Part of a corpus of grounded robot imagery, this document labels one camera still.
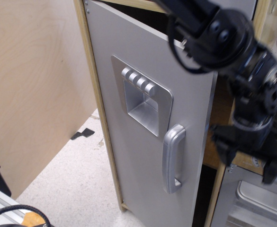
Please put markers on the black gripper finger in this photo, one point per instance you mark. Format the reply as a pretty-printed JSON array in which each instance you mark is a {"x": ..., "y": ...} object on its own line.
[
  {"x": 226, "y": 150},
  {"x": 269, "y": 171}
]

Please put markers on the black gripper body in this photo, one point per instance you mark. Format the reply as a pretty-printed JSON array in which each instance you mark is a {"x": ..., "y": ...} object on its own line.
[{"x": 259, "y": 142}]

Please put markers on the grey toy fridge door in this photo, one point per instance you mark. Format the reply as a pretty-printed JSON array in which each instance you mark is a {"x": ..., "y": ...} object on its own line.
[{"x": 150, "y": 118}]

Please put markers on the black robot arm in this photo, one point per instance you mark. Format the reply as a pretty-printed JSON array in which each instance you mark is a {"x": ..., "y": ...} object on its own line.
[{"x": 223, "y": 40}]

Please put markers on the grey toy oven door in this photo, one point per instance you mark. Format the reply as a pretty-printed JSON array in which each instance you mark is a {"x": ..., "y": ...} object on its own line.
[{"x": 244, "y": 201}]

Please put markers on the silver ice dispenser panel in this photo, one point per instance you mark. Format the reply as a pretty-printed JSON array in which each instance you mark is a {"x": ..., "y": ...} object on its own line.
[{"x": 142, "y": 98}]

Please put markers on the grey upper freezer door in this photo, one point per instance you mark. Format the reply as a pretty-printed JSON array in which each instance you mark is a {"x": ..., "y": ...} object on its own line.
[{"x": 248, "y": 7}]

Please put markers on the black tape piece on floor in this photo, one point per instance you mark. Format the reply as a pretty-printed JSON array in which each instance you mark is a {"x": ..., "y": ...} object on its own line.
[{"x": 85, "y": 133}]

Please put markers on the plywood board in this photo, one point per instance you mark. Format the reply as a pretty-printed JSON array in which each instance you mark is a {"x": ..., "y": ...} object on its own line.
[{"x": 46, "y": 93}]

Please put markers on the silver fridge door handle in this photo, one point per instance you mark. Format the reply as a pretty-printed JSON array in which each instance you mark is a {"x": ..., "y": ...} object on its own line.
[{"x": 171, "y": 142}]

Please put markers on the wooden toy kitchen frame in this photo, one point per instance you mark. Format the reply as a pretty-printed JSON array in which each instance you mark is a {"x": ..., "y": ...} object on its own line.
[{"x": 100, "y": 118}]

